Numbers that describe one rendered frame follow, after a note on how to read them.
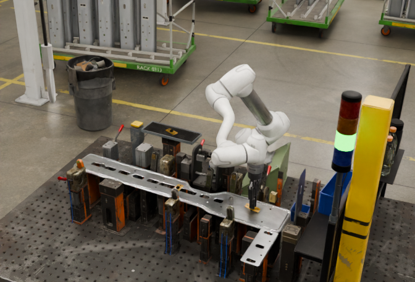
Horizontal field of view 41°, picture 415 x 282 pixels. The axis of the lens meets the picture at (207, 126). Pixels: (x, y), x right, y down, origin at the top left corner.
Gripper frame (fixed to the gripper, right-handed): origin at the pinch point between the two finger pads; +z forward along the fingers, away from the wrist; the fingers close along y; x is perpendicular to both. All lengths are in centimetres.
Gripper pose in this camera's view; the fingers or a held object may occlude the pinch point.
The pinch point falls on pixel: (252, 202)
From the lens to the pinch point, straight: 310.1
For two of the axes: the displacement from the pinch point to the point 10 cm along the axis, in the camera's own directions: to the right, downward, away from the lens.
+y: -4.4, 4.1, -8.0
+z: -0.1, 8.9, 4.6
